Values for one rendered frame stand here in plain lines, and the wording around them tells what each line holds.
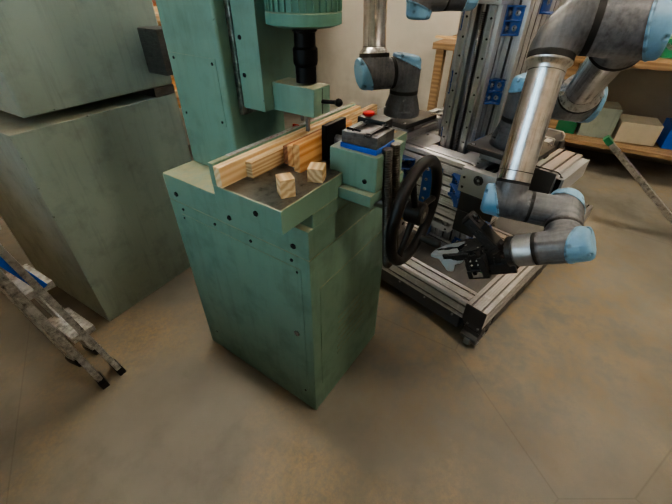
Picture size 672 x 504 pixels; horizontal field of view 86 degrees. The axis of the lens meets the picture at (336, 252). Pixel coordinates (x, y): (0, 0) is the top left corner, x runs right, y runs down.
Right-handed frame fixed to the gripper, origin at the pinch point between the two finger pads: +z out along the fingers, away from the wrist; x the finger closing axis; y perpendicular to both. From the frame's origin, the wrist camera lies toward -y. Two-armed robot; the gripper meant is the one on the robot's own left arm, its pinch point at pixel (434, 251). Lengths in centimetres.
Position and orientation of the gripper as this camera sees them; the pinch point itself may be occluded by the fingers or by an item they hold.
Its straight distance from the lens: 101.9
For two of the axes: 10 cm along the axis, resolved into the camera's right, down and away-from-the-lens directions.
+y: 4.0, 8.7, 3.0
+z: -7.2, 1.0, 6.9
